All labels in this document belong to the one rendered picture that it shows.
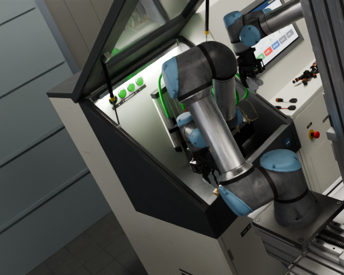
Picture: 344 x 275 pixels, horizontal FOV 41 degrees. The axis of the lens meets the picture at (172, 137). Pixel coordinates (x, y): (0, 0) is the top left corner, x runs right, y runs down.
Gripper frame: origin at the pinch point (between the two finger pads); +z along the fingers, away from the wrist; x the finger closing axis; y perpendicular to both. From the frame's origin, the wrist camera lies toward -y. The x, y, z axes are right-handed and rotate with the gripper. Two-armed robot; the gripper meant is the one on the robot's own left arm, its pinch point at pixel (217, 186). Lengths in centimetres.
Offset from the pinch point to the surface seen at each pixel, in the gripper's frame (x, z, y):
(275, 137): -41.4, 2.7, -1.6
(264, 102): -54, -8, 10
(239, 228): -0.4, 24.2, -1.9
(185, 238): 13.0, 26.0, 21.6
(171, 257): 13, 47, 44
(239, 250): 4.3, 32.8, -1.9
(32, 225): 27, 65, 213
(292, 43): -107, -16, 23
